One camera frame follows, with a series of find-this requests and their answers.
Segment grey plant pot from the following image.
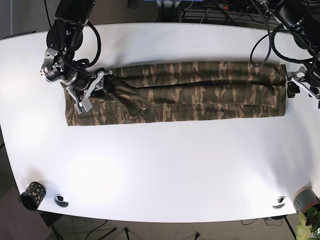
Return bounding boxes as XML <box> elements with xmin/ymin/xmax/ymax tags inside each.
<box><xmin>292</xmin><ymin>187</ymin><xmax>320</xmax><ymax>214</ymax></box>

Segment right metal table grommet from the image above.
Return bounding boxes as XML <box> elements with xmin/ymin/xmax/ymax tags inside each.
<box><xmin>272</xmin><ymin>196</ymin><xmax>287</xmax><ymax>210</ymax></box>

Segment camouflage T-shirt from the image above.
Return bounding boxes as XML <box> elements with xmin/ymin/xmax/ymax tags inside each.
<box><xmin>65</xmin><ymin>61</ymin><xmax>287</xmax><ymax>126</ymax></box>

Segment black floral cup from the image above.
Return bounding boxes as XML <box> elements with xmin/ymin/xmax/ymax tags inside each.
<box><xmin>19</xmin><ymin>181</ymin><xmax>47</xmax><ymax>211</ymax></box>

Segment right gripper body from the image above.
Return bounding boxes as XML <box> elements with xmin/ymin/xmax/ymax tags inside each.
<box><xmin>63</xmin><ymin>70</ymin><xmax>113</xmax><ymax>114</ymax></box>

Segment metal table grommet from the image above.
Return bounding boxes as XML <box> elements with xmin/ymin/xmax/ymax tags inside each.
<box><xmin>272</xmin><ymin>196</ymin><xmax>287</xmax><ymax>210</ymax></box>
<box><xmin>54</xmin><ymin>194</ymin><xmax>69</xmax><ymax>208</ymax></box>

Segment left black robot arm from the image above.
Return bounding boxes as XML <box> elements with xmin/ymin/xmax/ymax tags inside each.
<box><xmin>259</xmin><ymin>0</ymin><xmax>320</xmax><ymax>101</ymax></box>

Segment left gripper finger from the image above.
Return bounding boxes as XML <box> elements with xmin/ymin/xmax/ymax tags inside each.
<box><xmin>286</xmin><ymin>84</ymin><xmax>300</xmax><ymax>99</ymax></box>

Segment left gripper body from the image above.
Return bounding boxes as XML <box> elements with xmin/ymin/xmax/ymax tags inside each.
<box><xmin>287</xmin><ymin>67</ymin><xmax>320</xmax><ymax>108</ymax></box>

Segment left metal table grommet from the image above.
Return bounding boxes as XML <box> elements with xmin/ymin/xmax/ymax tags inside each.
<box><xmin>54</xmin><ymin>194</ymin><xmax>69</xmax><ymax>208</ymax></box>

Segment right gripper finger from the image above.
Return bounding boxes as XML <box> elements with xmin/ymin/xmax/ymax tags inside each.
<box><xmin>92</xmin><ymin>87</ymin><xmax>108</xmax><ymax>101</ymax></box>

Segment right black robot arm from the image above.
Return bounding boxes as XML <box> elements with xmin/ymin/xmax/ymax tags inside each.
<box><xmin>40</xmin><ymin>0</ymin><xmax>113</xmax><ymax>114</ymax></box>

